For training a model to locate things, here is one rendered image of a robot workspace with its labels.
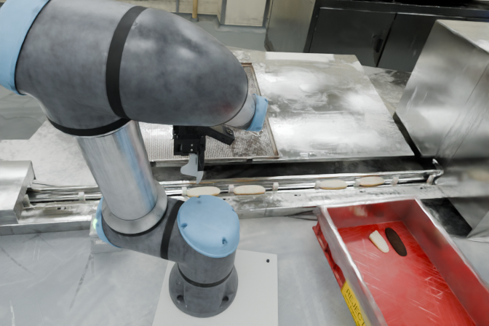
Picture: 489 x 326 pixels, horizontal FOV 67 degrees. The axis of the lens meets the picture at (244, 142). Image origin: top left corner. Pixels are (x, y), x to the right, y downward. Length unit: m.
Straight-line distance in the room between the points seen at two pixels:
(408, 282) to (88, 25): 0.98
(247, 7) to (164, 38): 4.17
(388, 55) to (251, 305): 2.60
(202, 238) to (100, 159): 0.24
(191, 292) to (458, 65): 1.02
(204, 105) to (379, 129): 1.16
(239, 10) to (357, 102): 3.12
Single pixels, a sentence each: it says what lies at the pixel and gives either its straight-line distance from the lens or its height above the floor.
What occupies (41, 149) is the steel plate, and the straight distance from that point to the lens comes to 1.37.
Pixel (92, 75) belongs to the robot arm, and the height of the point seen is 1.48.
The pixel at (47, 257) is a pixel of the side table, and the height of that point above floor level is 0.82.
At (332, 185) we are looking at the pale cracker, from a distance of 1.23.
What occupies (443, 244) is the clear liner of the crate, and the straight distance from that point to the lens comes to 1.16.
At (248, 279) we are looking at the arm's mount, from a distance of 0.90.
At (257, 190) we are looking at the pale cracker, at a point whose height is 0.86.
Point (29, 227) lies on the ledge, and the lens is 1.10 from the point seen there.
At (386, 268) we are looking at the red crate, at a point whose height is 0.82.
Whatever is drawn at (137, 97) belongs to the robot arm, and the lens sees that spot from 0.36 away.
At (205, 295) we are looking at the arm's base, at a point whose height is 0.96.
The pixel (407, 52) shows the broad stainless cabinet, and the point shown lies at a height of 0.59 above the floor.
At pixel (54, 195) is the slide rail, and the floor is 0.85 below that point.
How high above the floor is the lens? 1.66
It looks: 38 degrees down
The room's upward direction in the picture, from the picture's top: 9 degrees clockwise
